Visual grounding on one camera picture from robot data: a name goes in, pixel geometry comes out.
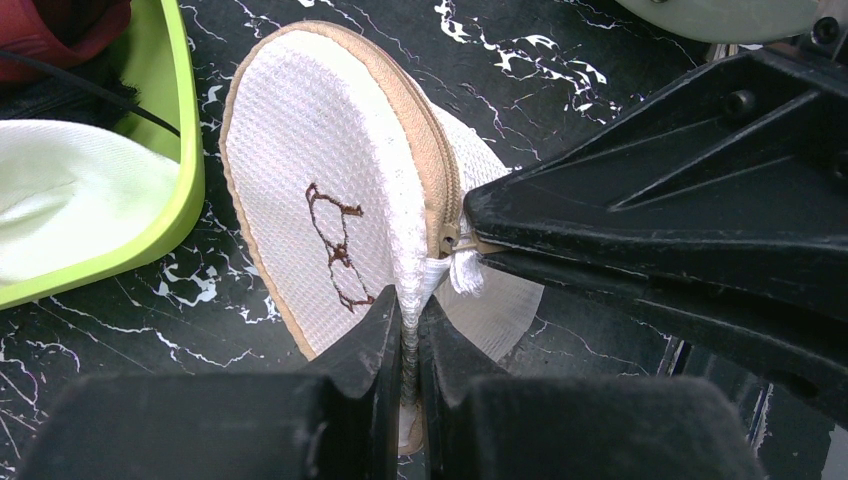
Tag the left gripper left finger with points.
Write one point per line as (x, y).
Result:
(334, 418)

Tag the white cylindrical drum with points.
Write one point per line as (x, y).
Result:
(727, 21)

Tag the pale green bra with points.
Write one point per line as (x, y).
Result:
(71, 192)

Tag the white mesh laundry bag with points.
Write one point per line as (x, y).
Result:
(345, 179)

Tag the green plastic basket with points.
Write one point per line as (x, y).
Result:
(141, 87)

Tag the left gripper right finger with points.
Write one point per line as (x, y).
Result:
(483, 423)

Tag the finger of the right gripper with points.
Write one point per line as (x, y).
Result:
(735, 175)
(800, 350)

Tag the dark red bra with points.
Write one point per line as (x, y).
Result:
(63, 34)

